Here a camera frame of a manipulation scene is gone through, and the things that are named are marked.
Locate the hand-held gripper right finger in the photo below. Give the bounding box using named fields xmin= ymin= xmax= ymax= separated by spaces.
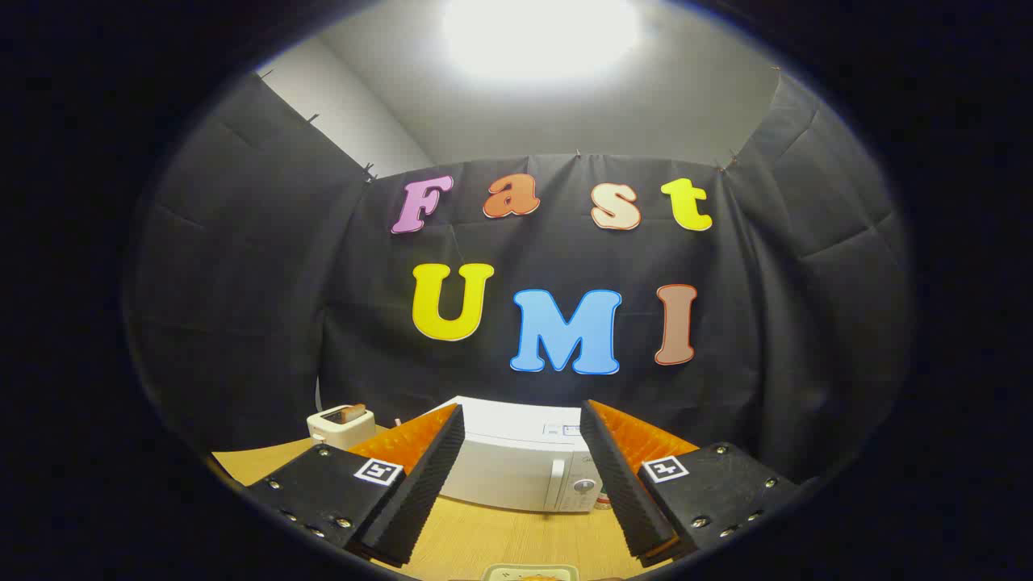
xmin=579 ymin=399 xmax=800 ymax=567

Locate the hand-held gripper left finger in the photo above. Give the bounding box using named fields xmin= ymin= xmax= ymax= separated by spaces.
xmin=242 ymin=403 xmax=466 ymax=567

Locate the white microwave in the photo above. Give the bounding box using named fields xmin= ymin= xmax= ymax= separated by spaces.
xmin=440 ymin=395 xmax=604 ymax=514

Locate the white toaster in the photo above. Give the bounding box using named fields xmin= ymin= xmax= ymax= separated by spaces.
xmin=307 ymin=403 xmax=377 ymax=451

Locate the white cherry print plate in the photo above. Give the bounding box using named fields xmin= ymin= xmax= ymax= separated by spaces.
xmin=483 ymin=562 xmax=580 ymax=581

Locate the ceiling light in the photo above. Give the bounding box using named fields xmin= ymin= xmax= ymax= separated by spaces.
xmin=440 ymin=0 xmax=642 ymax=82

